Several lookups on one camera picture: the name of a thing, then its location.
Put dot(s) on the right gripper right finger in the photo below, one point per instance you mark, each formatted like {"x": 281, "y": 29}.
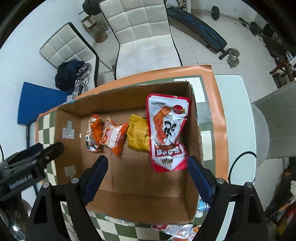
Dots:
{"x": 216, "y": 192}

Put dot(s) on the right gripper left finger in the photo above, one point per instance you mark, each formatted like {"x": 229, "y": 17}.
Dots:
{"x": 81, "y": 191}

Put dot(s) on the light blue snack bag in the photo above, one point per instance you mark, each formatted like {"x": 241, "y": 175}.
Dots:
{"x": 201, "y": 208}

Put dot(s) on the red white chicken foot packet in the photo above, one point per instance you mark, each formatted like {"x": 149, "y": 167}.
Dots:
{"x": 166, "y": 117}

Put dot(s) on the orange panda noodle packet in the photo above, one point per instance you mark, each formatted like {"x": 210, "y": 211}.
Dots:
{"x": 94, "y": 134}

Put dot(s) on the red white packets on mat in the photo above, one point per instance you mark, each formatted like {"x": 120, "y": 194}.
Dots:
{"x": 178, "y": 232}

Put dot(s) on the orange panda snack packet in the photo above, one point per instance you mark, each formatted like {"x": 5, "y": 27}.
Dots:
{"x": 113, "y": 136}

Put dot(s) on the blue foam pad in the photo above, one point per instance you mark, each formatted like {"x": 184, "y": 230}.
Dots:
{"x": 35, "y": 100}

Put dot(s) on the yellow snack packet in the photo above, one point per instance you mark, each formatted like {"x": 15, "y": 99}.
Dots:
{"x": 138, "y": 134}

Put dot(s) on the cardboard box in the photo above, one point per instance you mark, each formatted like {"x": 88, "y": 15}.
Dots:
{"x": 131, "y": 189}

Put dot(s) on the grey chair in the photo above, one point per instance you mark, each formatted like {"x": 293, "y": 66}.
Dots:
{"x": 274, "y": 118}

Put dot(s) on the dark blue cloth bundle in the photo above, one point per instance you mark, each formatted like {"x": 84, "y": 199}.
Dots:
{"x": 66, "y": 75}

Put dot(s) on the white quilted chair left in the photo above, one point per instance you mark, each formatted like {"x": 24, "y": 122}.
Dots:
{"x": 68, "y": 44}

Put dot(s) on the white quilted chair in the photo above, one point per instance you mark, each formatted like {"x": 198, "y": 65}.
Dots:
{"x": 68, "y": 44}
{"x": 143, "y": 33}

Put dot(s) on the chrome dumbbell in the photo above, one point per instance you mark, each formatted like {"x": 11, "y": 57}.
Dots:
{"x": 233, "y": 58}

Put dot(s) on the black blue weight bench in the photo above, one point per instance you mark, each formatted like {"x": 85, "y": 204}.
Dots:
{"x": 213, "y": 39}

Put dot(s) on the white quilted chair centre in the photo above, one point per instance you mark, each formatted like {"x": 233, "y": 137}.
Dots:
{"x": 143, "y": 33}

